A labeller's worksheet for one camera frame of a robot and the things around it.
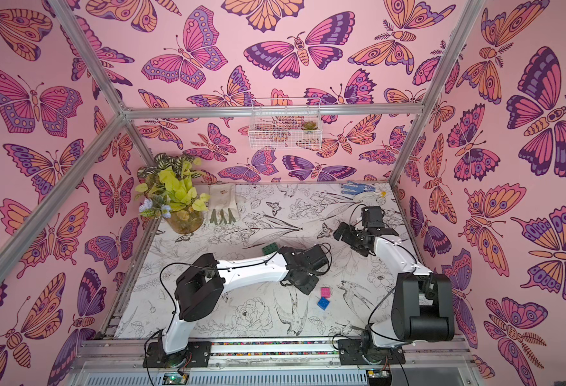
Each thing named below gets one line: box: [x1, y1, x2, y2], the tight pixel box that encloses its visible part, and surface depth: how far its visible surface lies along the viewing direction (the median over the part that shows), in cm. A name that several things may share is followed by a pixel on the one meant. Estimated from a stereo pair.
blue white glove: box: [340, 180, 376, 195], surface depth 119 cm
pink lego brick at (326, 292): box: [320, 287, 331, 299], surface depth 87 cm
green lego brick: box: [261, 242, 279, 256], surface depth 98 cm
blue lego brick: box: [316, 296, 330, 311], surface depth 85 cm
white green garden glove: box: [208, 183, 239, 226], surface depth 114 cm
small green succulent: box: [301, 120, 319, 131], surface depth 94 cm
